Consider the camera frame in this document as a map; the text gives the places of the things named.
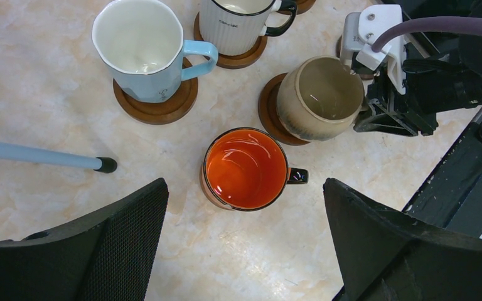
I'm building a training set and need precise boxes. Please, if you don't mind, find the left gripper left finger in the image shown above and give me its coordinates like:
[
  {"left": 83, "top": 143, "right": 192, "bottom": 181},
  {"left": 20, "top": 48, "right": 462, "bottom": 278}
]
[{"left": 0, "top": 178, "right": 169, "bottom": 300}]

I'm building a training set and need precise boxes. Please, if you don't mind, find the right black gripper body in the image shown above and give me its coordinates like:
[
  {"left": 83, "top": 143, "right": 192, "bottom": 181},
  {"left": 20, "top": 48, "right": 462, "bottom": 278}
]
[{"left": 353, "top": 44, "right": 482, "bottom": 137}]

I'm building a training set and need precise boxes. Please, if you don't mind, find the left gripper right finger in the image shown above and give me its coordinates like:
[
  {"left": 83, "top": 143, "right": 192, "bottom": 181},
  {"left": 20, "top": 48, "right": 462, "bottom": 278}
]
[{"left": 323, "top": 178, "right": 482, "bottom": 300}]

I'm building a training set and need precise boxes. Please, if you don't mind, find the beige mug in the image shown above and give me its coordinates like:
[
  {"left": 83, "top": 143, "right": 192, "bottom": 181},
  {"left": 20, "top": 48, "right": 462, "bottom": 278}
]
[{"left": 277, "top": 56, "right": 365, "bottom": 142}]

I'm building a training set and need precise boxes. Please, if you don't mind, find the brown ridged wooden coaster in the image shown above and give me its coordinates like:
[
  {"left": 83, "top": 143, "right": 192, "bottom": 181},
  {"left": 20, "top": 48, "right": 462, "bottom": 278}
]
[
  {"left": 113, "top": 78, "right": 198, "bottom": 125},
  {"left": 282, "top": 0, "right": 316, "bottom": 15},
  {"left": 217, "top": 36, "right": 268, "bottom": 70}
]

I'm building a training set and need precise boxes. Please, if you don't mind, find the orange mug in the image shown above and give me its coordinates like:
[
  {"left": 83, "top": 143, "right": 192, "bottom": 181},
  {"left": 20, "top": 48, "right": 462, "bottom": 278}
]
[{"left": 200, "top": 127, "right": 309, "bottom": 212}]

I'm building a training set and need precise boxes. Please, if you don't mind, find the dark brown ridged coaster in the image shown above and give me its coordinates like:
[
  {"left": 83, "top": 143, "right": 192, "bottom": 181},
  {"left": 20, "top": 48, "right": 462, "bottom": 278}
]
[{"left": 258, "top": 73, "right": 309, "bottom": 146}]

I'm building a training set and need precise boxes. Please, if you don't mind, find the light blue mug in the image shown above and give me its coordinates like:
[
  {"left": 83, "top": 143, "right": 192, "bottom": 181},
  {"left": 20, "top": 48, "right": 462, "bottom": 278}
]
[{"left": 92, "top": 0, "right": 218, "bottom": 103}]

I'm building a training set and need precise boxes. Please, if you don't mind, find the clear glass mug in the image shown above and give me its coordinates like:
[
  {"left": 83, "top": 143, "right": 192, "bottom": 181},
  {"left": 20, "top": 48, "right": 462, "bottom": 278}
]
[{"left": 199, "top": 0, "right": 297, "bottom": 56}]

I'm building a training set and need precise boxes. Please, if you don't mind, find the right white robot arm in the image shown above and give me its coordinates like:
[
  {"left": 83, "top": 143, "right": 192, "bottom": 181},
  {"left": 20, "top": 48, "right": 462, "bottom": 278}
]
[{"left": 340, "top": 1, "right": 482, "bottom": 137}]

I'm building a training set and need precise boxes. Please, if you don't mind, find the light blue tripod stand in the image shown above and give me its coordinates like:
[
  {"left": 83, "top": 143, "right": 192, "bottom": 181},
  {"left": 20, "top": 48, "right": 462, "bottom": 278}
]
[{"left": 0, "top": 142, "right": 118, "bottom": 174}]

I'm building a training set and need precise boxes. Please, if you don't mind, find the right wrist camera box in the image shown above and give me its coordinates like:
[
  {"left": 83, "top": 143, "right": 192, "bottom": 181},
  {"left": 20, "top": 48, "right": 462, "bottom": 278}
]
[{"left": 340, "top": 4, "right": 407, "bottom": 95}]

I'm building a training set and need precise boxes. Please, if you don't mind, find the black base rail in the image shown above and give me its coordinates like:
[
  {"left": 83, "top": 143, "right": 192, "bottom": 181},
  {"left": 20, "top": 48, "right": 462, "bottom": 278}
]
[{"left": 403, "top": 108, "right": 482, "bottom": 239}]

